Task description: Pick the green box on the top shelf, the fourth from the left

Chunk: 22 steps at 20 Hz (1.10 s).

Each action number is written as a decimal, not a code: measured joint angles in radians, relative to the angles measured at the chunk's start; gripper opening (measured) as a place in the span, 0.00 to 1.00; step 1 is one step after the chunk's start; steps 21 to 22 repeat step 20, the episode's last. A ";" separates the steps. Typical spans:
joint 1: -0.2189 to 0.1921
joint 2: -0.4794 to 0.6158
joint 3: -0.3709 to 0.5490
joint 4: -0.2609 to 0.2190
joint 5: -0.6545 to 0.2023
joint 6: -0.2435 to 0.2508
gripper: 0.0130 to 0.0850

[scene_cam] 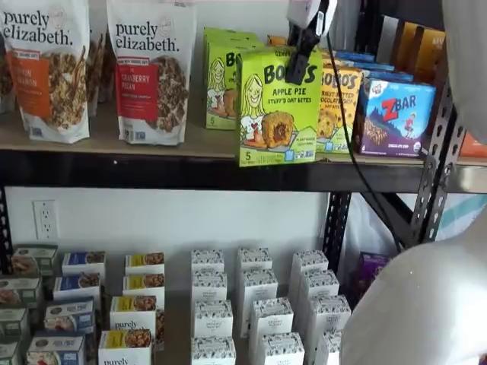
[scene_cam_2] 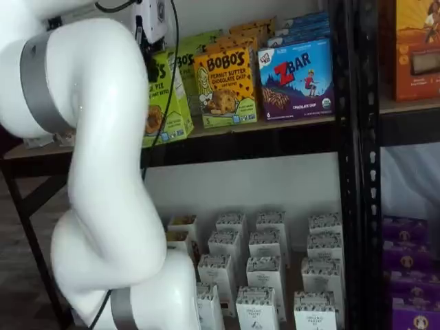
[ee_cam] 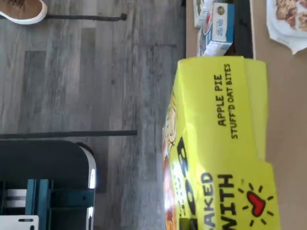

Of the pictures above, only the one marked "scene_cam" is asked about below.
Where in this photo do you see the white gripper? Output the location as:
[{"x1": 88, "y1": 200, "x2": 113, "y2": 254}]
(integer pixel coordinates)
[{"x1": 284, "y1": 0, "x2": 339, "y2": 86}]

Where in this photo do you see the green Bobo's apple pie box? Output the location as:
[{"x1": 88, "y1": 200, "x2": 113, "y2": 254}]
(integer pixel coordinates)
[
  {"x1": 236, "y1": 46, "x2": 323, "y2": 167},
  {"x1": 203, "y1": 26, "x2": 262, "y2": 41},
  {"x1": 204, "y1": 36, "x2": 267, "y2": 130}
]

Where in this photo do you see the blue Zbar snack box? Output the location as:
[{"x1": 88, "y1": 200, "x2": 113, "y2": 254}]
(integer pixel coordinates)
[
  {"x1": 356, "y1": 60, "x2": 396, "y2": 74},
  {"x1": 334, "y1": 50, "x2": 377, "y2": 65},
  {"x1": 352, "y1": 77, "x2": 438, "y2": 158},
  {"x1": 363, "y1": 69, "x2": 415, "y2": 84}
]

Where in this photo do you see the black metal shelf rack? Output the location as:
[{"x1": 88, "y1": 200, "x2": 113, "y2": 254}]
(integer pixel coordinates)
[
  {"x1": 355, "y1": 0, "x2": 487, "y2": 191},
  {"x1": 0, "y1": 74, "x2": 487, "y2": 275}
]

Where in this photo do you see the orange snack box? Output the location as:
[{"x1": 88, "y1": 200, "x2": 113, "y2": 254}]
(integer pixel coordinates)
[
  {"x1": 413, "y1": 27, "x2": 447, "y2": 78},
  {"x1": 458, "y1": 130, "x2": 487, "y2": 158},
  {"x1": 392, "y1": 21, "x2": 420, "y2": 66}
]

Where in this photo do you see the white floral print box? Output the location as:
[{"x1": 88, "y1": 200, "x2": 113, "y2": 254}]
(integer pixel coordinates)
[
  {"x1": 248, "y1": 297, "x2": 294, "y2": 340},
  {"x1": 190, "y1": 270, "x2": 228, "y2": 306},
  {"x1": 291, "y1": 249, "x2": 329, "y2": 279},
  {"x1": 190, "y1": 335, "x2": 237, "y2": 365},
  {"x1": 237, "y1": 246, "x2": 273, "y2": 275},
  {"x1": 314, "y1": 329, "x2": 344, "y2": 365},
  {"x1": 298, "y1": 269, "x2": 341, "y2": 302},
  {"x1": 193, "y1": 299, "x2": 234, "y2": 340},
  {"x1": 189, "y1": 248, "x2": 226, "y2": 275},
  {"x1": 238, "y1": 268, "x2": 279, "y2": 306},
  {"x1": 257, "y1": 332, "x2": 306, "y2": 365},
  {"x1": 305, "y1": 294, "x2": 352, "y2": 336}
]

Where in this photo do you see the purple snack box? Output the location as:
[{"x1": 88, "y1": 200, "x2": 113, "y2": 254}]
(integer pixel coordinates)
[{"x1": 351, "y1": 250, "x2": 393, "y2": 306}]

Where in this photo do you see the yellow granola box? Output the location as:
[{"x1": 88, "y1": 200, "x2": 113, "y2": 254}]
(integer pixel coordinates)
[
  {"x1": 124, "y1": 251, "x2": 166, "y2": 276},
  {"x1": 121, "y1": 272, "x2": 166, "y2": 302},
  {"x1": 109, "y1": 295, "x2": 158, "y2": 336},
  {"x1": 97, "y1": 328, "x2": 154, "y2": 365}
]

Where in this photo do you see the blue oatmeal box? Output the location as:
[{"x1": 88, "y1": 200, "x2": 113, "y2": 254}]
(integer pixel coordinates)
[
  {"x1": 52, "y1": 272, "x2": 102, "y2": 302},
  {"x1": 25, "y1": 333, "x2": 86, "y2": 365},
  {"x1": 61, "y1": 249, "x2": 107, "y2": 279},
  {"x1": 43, "y1": 297, "x2": 96, "y2": 336}
]

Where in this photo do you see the green oatmeal box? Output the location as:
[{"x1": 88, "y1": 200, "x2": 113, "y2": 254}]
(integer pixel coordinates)
[
  {"x1": 0, "y1": 276, "x2": 43, "y2": 309},
  {"x1": 10, "y1": 244, "x2": 59, "y2": 278},
  {"x1": 0, "y1": 339, "x2": 23, "y2": 365},
  {"x1": 0, "y1": 306, "x2": 30, "y2": 340}
]

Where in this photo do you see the red label granola bag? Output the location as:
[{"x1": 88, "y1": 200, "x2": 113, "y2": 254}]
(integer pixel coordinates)
[{"x1": 105, "y1": 0, "x2": 198, "y2": 146}]

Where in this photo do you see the orange label granola bag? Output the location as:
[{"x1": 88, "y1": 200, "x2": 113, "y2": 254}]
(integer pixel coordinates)
[
  {"x1": 85, "y1": 30, "x2": 101, "y2": 117},
  {"x1": 0, "y1": 0, "x2": 91, "y2": 144}
]

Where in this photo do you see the white teal striped bag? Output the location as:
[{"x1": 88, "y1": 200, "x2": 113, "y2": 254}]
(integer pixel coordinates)
[{"x1": 429, "y1": 192, "x2": 487, "y2": 244}]

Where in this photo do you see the white granola bag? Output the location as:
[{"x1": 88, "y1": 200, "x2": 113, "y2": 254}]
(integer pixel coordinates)
[{"x1": 0, "y1": 37, "x2": 17, "y2": 115}]

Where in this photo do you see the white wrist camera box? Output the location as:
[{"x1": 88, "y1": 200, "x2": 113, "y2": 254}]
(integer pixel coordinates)
[{"x1": 287, "y1": 0, "x2": 317, "y2": 28}]

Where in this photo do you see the black cable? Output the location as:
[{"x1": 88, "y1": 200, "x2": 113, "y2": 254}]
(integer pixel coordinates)
[{"x1": 323, "y1": 11, "x2": 404, "y2": 254}]

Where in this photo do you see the white wall outlet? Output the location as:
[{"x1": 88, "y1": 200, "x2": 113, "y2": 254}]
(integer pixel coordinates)
[{"x1": 33, "y1": 199, "x2": 59, "y2": 241}]

